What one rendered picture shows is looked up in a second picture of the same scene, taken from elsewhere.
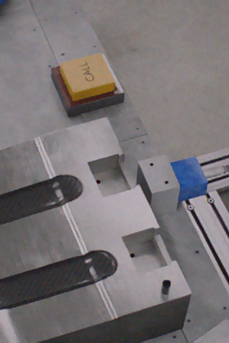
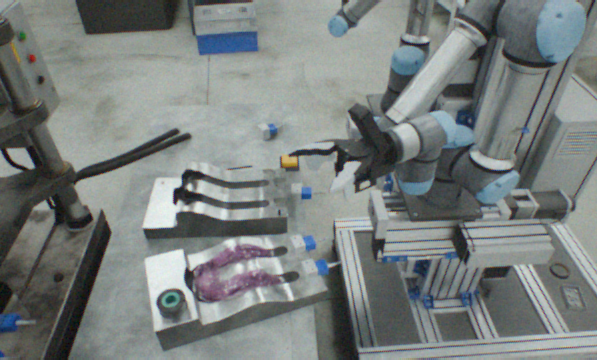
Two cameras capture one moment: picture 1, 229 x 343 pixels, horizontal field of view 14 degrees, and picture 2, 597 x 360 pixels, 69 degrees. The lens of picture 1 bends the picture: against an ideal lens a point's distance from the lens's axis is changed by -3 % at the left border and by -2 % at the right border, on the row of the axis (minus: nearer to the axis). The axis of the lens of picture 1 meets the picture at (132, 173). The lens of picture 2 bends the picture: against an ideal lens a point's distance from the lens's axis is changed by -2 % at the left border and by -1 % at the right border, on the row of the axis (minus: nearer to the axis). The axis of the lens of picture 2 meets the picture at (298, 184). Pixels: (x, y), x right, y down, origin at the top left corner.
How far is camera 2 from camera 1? 0.72 m
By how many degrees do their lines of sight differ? 19
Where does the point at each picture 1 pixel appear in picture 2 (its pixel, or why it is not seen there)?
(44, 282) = (245, 205)
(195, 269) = (299, 219)
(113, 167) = (282, 182)
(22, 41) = (275, 147)
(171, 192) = (298, 193)
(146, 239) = (282, 202)
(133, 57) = not seen: hidden behind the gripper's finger
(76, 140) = (273, 172)
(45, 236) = (252, 193)
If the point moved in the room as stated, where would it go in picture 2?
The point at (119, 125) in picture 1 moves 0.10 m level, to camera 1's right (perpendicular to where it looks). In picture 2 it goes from (295, 176) to (318, 183)
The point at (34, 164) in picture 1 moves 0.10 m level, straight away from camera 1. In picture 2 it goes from (258, 175) to (265, 159)
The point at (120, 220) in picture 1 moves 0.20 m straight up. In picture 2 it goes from (275, 193) to (273, 149)
